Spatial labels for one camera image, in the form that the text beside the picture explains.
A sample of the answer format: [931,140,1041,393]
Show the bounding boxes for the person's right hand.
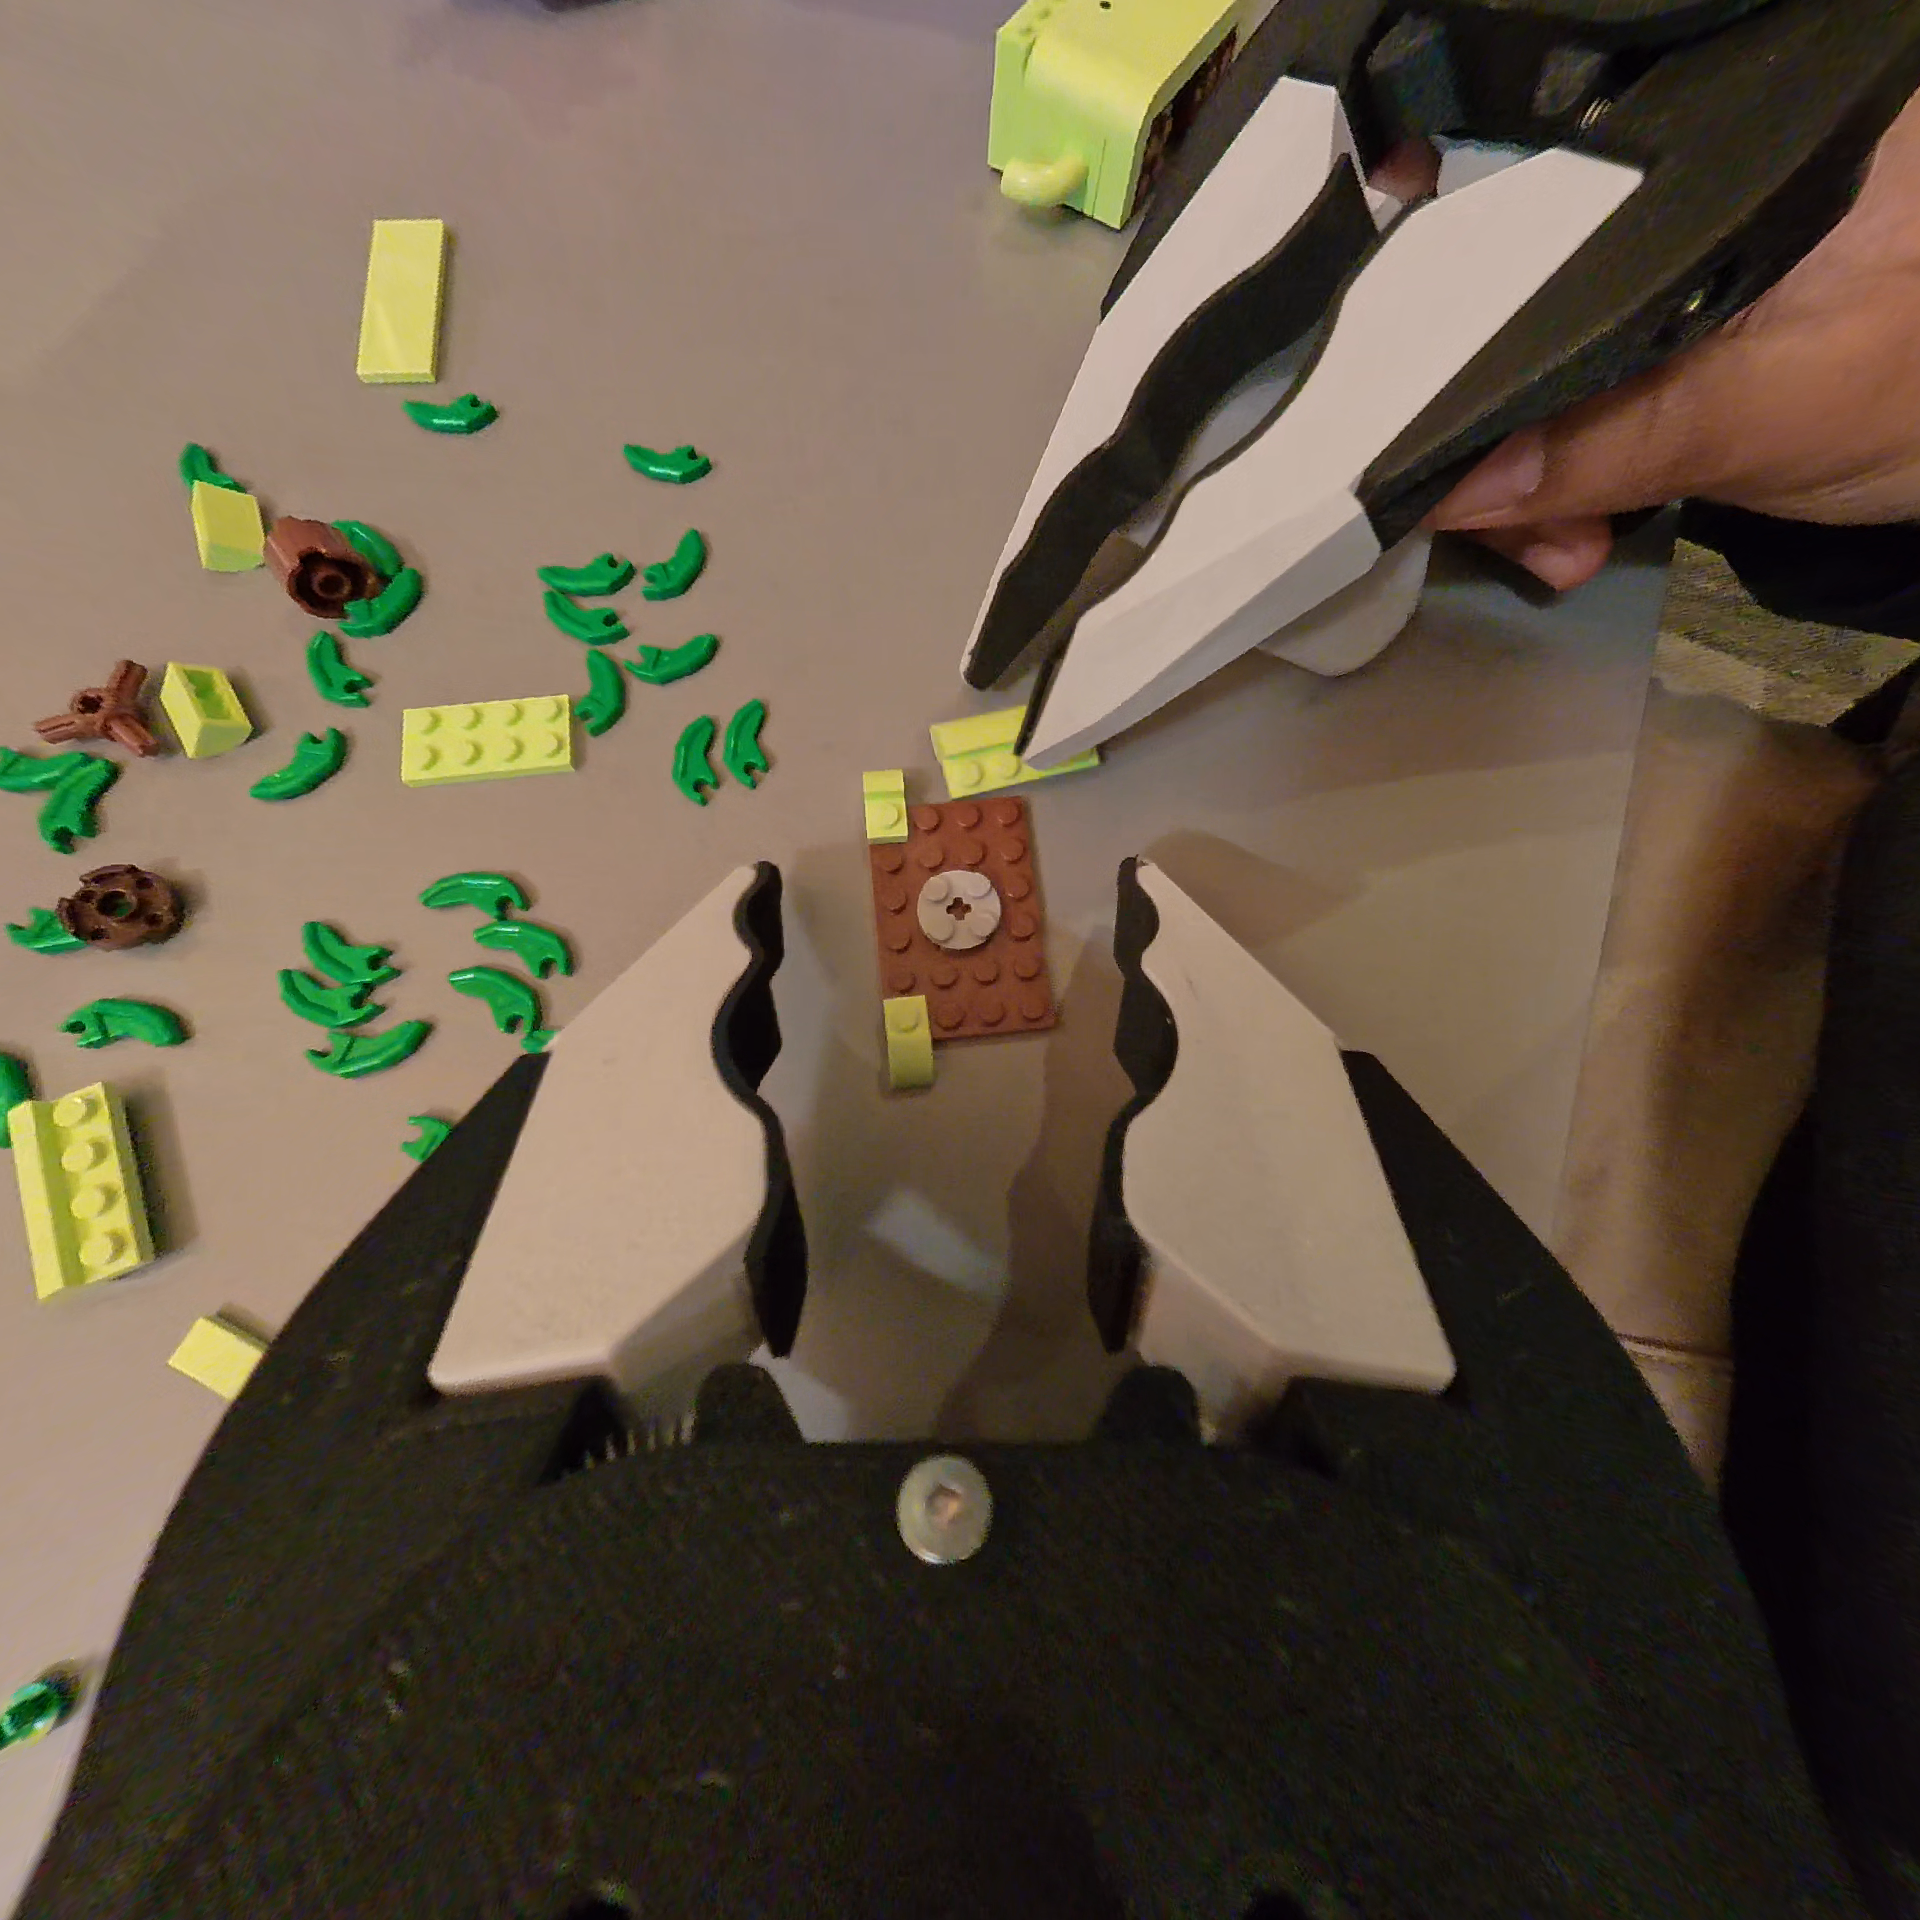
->
[1424,135,1920,592]

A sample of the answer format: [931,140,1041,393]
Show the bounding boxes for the grey round plate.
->
[915,867,1003,950]

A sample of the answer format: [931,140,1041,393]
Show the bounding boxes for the brown round brick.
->
[265,517,370,619]

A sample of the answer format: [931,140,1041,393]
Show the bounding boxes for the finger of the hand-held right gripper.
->
[960,76,1384,694]
[1020,147,1649,758]

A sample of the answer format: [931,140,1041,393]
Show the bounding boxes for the brown three-pronged piece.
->
[33,661,157,756]

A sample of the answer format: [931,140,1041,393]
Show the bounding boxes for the scattered green leaf pieces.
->
[0,393,774,1753]

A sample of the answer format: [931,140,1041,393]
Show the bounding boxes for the grey patterned fabric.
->
[1650,540,1893,728]

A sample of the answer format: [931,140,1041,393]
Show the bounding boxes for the large lime smooth tile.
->
[357,219,448,385]

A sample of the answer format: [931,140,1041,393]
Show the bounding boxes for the person's dark clothing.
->
[1716,750,1920,1696]

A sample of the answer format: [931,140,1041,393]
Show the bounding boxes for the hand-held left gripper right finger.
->
[1088,854,1460,1432]

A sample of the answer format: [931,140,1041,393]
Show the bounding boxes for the lime slope by barrel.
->
[189,480,270,576]

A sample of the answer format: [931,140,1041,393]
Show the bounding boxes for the large lime brick assembly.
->
[986,0,1248,230]

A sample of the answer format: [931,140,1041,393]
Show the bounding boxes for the brown round holed plate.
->
[58,863,193,953]

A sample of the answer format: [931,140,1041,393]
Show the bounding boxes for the lime two-by-four studded plate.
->
[401,693,579,788]

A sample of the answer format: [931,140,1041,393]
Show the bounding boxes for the brown studded plate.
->
[872,798,1062,1040]

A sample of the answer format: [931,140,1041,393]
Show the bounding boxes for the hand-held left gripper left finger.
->
[427,860,811,1420]

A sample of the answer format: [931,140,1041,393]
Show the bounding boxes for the long lime curved brick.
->
[8,1079,160,1300]
[929,701,1104,799]

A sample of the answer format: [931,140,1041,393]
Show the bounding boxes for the small lime hollow brick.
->
[160,661,253,758]

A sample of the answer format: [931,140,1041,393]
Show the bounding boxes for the narrow lime smooth tile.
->
[166,1312,272,1403]

